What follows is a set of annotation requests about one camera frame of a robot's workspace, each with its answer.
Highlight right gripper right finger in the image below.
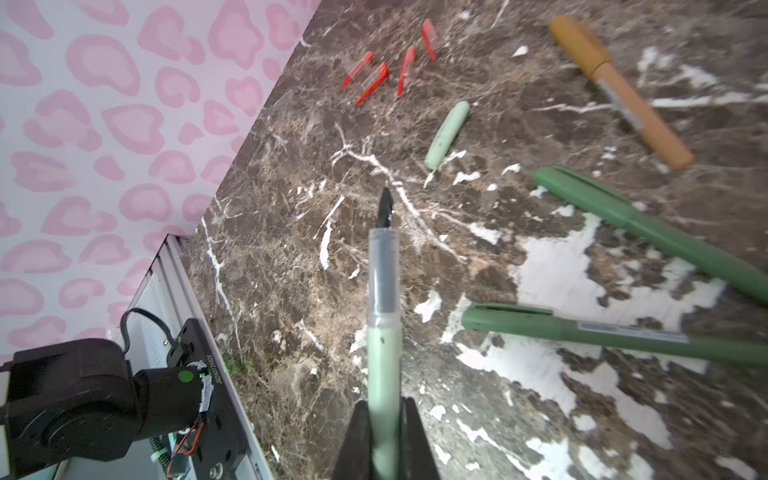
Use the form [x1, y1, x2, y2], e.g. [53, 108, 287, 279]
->
[399, 397, 440, 480]

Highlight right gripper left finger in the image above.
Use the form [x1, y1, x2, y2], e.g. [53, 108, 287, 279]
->
[331, 400, 371, 480]

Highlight green pen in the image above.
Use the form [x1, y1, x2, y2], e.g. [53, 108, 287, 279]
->
[367, 188, 402, 479]
[462, 303, 767, 367]
[533, 166, 767, 303]

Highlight green pen front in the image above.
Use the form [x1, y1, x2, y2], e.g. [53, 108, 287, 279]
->
[462, 303, 767, 367]

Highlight brown pen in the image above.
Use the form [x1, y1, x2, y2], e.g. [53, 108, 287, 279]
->
[549, 15, 694, 170]

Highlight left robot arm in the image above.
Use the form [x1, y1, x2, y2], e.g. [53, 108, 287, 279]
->
[1, 318, 248, 479]

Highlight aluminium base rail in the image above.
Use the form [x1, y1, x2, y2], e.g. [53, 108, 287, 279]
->
[125, 234, 274, 479]

